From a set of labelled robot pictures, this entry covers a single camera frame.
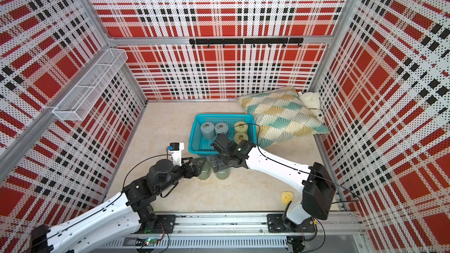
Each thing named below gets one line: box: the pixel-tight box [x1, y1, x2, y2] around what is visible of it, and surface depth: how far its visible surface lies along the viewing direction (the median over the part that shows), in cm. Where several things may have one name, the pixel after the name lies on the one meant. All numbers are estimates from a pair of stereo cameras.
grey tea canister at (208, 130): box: [200, 121, 216, 141], surface depth 98 cm
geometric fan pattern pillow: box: [235, 86, 330, 149], surface depth 95 cm
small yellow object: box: [281, 190, 294, 206], surface depth 82 cm
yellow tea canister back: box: [234, 121, 249, 133], surface depth 98 cm
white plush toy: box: [297, 91, 325, 124], surface depth 111 cm
